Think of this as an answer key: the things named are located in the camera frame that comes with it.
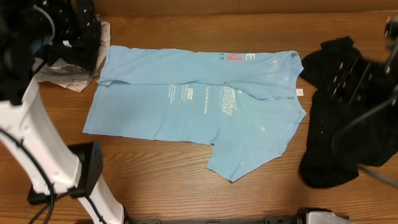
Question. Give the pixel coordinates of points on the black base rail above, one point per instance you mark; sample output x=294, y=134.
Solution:
x=313, y=217

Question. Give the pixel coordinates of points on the light blue printed t-shirt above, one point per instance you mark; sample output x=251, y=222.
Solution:
x=244, y=105

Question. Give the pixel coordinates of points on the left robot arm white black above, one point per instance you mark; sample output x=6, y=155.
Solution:
x=53, y=29

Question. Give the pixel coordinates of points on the black garment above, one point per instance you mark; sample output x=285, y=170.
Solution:
x=335, y=124

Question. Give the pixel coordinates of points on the folded grey garment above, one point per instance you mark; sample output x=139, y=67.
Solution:
x=61, y=71

